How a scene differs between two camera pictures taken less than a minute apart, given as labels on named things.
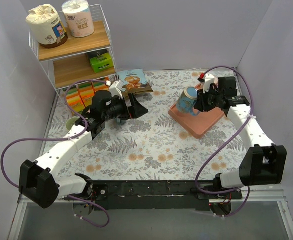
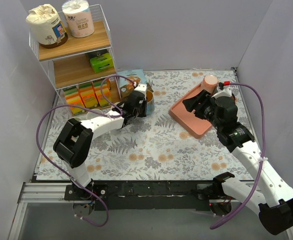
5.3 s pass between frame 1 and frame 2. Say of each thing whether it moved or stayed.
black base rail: stayed
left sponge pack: stayed
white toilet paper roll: stayed
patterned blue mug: moved
